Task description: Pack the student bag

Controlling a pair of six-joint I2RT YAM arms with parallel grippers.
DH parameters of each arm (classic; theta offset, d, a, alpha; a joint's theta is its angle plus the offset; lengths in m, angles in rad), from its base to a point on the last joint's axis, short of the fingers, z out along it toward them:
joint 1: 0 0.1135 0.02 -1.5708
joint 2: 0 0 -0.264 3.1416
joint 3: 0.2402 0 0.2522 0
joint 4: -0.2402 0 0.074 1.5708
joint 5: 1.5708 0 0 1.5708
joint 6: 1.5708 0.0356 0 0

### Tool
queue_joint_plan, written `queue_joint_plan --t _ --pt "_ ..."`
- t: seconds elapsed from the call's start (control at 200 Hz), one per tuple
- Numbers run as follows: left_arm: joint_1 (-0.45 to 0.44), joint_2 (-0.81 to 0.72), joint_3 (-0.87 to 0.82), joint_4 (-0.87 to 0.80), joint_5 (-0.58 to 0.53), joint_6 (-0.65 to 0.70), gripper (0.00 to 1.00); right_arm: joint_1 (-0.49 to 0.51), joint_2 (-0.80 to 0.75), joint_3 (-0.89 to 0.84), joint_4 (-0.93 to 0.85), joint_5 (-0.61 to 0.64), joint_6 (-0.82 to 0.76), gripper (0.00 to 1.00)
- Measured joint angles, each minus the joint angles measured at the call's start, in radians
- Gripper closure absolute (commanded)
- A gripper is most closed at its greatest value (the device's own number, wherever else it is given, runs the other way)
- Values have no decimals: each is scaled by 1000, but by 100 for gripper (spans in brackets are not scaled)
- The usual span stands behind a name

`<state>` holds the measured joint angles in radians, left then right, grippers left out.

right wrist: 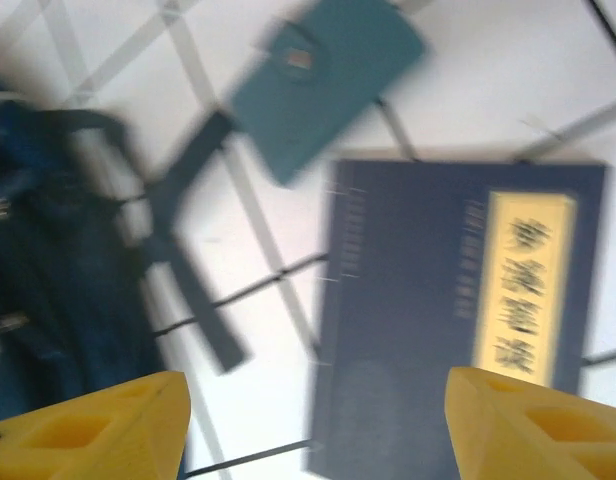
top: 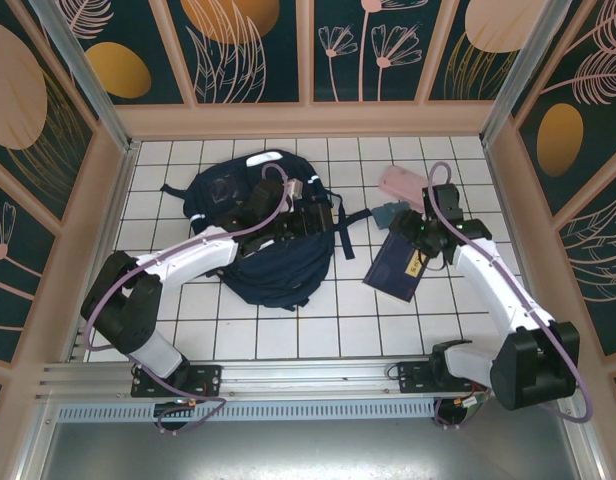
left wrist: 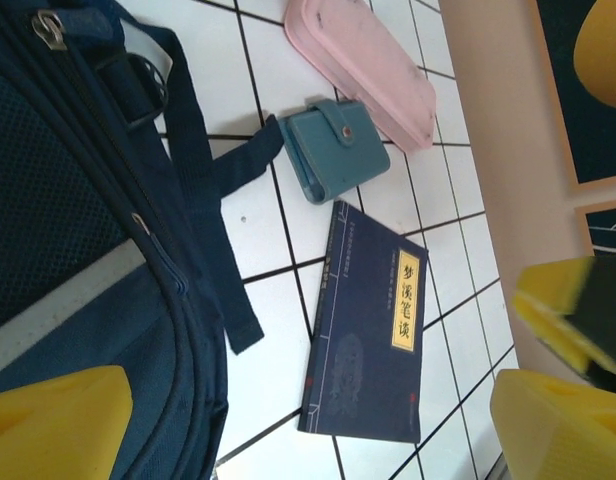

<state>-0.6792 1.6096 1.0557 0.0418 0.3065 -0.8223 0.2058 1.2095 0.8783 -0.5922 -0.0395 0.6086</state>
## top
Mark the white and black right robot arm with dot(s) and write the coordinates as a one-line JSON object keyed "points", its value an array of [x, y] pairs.
{"points": [[488, 285]]}

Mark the aluminium mounting rail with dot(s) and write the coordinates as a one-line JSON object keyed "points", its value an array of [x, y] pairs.
{"points": [[308, 375]]}

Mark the navy blue backpack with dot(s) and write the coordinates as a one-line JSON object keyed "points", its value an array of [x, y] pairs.
{"points": [[278, 275]]}

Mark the aluminium corner post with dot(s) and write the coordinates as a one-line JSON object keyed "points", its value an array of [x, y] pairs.
{"points": [[521, 75], [92, 85]]}

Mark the small teal notebook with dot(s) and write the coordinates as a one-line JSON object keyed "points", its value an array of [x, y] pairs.
{"points": [[385, 216]]}

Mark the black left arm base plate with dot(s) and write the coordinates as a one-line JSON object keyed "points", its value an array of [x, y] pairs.
{"points": [[210, 380]]}

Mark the pink pencil case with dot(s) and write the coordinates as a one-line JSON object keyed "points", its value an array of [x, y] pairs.
{"points": [[403, 182]]}

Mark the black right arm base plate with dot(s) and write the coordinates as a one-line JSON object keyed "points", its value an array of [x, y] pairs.
{"points": [[413, 380]]}

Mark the navy book with yellow label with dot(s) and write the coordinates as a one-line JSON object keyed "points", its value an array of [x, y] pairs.
{"points": [[388, 272]]}

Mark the aluminium side rail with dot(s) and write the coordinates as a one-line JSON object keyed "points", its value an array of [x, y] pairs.
{"points": [[112, 215]]}

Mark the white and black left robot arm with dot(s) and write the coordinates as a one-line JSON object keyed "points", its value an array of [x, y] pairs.
{"points": [[198, 255]]}

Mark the small green circuit board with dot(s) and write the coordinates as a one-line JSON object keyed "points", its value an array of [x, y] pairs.
{"points": [[470, 402]]}

